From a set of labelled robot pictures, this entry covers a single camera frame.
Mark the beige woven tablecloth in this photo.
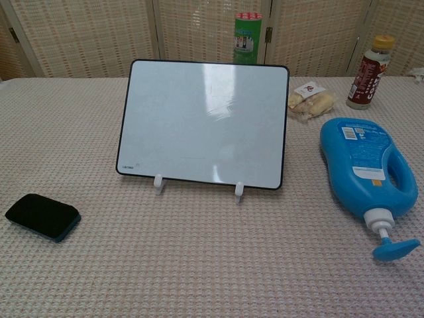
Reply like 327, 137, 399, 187
0, 68, 424, 318

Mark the black whiteboard eraser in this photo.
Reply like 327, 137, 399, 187
5, 193, 82, 244

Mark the brown label bottle yellow cap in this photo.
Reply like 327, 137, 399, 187
345, 34, 396, 111

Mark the blue pump detergent bottle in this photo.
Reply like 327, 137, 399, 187
319, 117, 422, 262

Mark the woven bamboo folding screen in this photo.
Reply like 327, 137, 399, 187
0, 0, 424, 80

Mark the small white eraser piece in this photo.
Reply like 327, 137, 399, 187
154, 174, 245, 203

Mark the white board black frame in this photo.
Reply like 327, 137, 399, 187
115, 59, 291, 191

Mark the green cylindrical snack can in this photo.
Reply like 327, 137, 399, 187
233, 11, 262, 64

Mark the small beige snack bag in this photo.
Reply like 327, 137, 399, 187
287, 83, 337, 124

